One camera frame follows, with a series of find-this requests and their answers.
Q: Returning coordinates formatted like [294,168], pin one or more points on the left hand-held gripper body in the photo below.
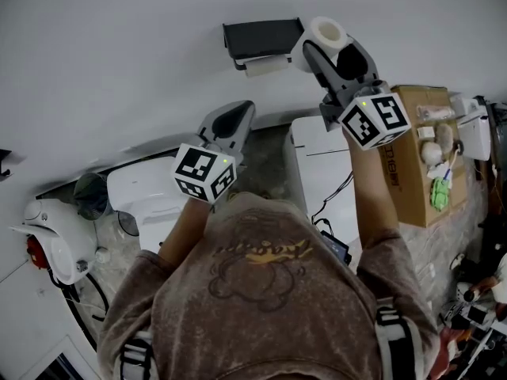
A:
[200,172]

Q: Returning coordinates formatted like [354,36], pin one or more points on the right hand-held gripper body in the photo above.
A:
[372,119]

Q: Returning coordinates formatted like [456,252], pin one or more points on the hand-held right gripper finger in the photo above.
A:
[322,71]
[352,63]

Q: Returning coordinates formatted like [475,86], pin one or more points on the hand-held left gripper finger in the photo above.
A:
[208,123]
[235,119]

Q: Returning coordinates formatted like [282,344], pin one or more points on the thick white toilet paper roll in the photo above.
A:
[322,40]

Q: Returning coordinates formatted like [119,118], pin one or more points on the black toilet paper holder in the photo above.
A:
[259,38]

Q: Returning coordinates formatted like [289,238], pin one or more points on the person's left forearm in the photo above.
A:
[186,232]

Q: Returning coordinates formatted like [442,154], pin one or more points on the person's right forearm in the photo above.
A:
[372,188]

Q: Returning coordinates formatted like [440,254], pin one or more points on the small white box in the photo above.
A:
[426,132]

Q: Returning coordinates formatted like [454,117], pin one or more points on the pink wrapped item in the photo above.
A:
[435,112]

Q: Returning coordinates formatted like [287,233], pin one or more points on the white fluffy ball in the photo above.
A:
[431,153]

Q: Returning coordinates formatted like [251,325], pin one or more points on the white cabinet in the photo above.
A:
[321,168]

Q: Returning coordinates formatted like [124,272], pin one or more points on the brown cardboard box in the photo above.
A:
[408,188]

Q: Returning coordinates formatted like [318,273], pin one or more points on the blue white toothbrush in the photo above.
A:
[451,166]

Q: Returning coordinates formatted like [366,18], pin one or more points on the green toy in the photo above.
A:
[440,194]

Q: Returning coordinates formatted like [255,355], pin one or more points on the mesh waste bin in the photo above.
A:
[92,196]

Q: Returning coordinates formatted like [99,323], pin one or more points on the white plug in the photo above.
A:
[102,254]

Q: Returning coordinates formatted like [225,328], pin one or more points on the black electronic box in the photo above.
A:
[336,248]

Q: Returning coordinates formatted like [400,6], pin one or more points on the person's brown printed shirt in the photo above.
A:
[253,299]

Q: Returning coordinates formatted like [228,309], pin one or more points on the white rounded appliance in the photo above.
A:
[59,236]

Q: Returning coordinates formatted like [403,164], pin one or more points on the white wall device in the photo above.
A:
[473,133]

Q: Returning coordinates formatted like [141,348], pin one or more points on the black wall hook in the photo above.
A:
[8,162]

